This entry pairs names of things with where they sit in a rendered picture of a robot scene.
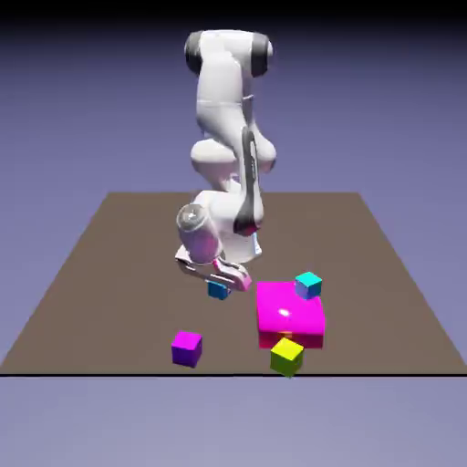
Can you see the small yellow cube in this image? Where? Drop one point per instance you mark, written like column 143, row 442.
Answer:
column 286, row 356

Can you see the large magenta box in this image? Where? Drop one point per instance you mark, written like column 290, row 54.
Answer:
column 288, row 313

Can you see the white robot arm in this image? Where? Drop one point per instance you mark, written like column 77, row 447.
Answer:
column 222, row 120

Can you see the small cyan cube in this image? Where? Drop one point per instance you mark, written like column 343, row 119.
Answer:
column 308, row 284

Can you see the small blue cube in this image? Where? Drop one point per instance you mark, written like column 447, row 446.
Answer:
column 217, row 289

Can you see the small purple cube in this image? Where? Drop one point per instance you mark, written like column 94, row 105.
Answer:
column 186, row 348

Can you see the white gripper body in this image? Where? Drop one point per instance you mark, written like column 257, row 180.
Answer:
column 222, row 271

